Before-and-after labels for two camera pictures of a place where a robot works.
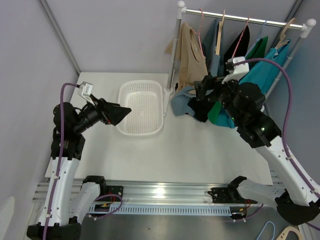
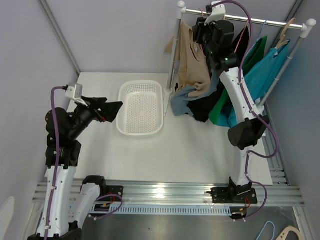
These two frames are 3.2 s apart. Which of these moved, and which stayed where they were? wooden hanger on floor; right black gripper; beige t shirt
Moved: right black gripper
Stayed: beige t shirt; wooden hanger on floor
